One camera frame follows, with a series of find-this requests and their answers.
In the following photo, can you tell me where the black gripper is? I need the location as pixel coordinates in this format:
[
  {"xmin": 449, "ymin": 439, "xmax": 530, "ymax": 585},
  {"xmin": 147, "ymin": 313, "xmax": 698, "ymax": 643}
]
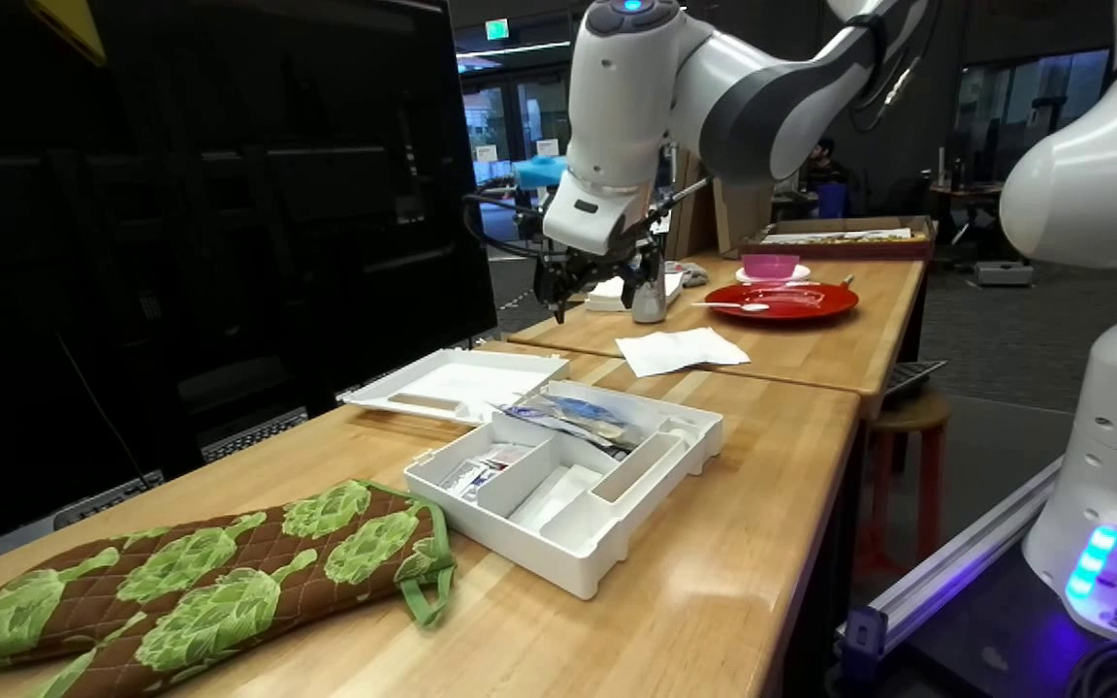
[{"xmin": 530, "ymin": 230, "xmax": 674, "ymax": 327}]

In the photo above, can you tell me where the clear bag with blue item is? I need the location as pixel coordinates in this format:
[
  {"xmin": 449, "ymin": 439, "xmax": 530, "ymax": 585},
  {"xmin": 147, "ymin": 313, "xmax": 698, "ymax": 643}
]
[{"xmin": 497, "ymin": 390, "xmax": 647, "ymax": 457}]

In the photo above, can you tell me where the white organizer tray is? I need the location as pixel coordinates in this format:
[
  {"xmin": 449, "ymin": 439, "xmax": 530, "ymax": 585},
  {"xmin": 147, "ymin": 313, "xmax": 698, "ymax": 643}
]
[{"xmin": 401, "ymin": 377, "xmax": 729, "ymax": 602}]

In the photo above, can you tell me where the white napkin stack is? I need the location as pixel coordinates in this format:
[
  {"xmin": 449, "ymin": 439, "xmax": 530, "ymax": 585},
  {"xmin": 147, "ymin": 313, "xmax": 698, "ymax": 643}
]
[{"xmin": 581, "ymin": 266, "xmax": 690, "ymax": 316}]

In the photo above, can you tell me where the white paper sheet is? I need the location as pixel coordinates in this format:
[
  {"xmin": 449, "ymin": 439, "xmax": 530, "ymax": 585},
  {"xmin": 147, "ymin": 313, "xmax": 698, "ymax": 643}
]
[{"xmin": 613, "ymin": 327, "xmax": 753, "ymax": 381}]

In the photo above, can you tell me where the pink plastic bowl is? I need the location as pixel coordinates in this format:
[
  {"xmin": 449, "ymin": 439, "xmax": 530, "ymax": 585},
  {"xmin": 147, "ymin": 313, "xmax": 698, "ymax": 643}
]
[{"xmin": 742, "ymin": 249, "xmax": 802, "ymax": 285}]

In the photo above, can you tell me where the red plate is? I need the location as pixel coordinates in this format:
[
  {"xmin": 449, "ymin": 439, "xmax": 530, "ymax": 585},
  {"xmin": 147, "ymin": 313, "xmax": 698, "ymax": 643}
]
[{"xmin": 702, "ymin": 279, "xmax": 861, "ymax": 327}]

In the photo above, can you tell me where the wooden stool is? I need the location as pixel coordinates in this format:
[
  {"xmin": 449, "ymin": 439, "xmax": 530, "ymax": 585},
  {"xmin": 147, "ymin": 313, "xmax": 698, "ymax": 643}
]
[{"xmin": 861, "ymin": 389, "xmax": 954, "ymax": 576}]

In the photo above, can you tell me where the black partition panel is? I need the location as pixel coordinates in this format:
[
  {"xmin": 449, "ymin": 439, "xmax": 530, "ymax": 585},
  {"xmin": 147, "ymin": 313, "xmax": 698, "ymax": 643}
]
[{"xmin": 0, "ymin": 0, "xmax": 502, "ymax": 558}]

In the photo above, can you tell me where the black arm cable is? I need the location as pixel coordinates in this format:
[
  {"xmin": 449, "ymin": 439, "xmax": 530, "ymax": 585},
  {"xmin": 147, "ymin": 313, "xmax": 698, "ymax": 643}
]
[{"xmin": 857, "ymin": 0, "xmax": 937, "ymax": 119}]

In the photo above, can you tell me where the aluminium rail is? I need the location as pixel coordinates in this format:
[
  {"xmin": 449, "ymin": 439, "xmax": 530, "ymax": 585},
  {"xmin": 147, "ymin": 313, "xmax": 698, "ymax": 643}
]
[{"xmin": 842, "ymin": 457, "xmax": 1068, "ymax": 662}]

